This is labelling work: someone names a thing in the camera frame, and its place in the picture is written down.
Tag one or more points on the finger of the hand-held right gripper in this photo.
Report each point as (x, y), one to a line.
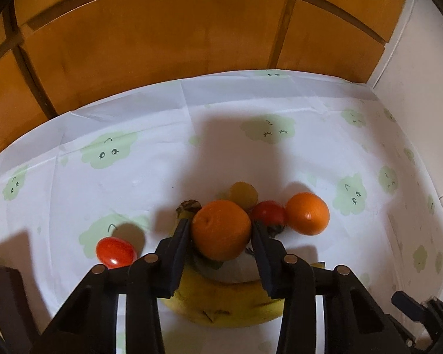
(408, 304)

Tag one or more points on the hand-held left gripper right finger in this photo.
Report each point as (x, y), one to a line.
(264, 258)

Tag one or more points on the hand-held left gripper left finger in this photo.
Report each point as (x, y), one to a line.
(179, 250)

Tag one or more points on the red cherry tomato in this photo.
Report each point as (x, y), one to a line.
(268, 214)
(115, 252)

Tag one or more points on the orange mandarin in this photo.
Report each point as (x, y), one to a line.
(307, 214)
(221, 228)

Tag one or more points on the yellow banana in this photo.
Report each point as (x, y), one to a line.
(221, 302)

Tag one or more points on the small brown round fruit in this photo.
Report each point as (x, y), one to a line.
(243, 191)

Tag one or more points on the white green cloud tablecloth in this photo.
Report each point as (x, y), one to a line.
(169, 136)

